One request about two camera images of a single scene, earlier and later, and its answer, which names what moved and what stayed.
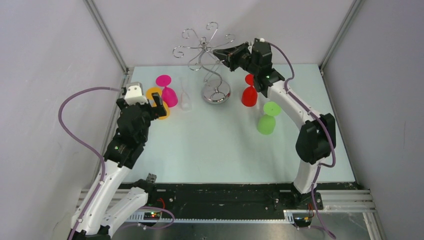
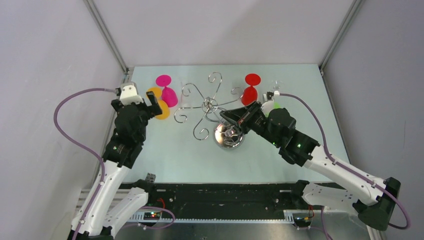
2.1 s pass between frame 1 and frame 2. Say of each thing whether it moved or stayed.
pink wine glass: stayed
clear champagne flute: stayed
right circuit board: stayed
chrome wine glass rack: moved
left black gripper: stayed
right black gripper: moved
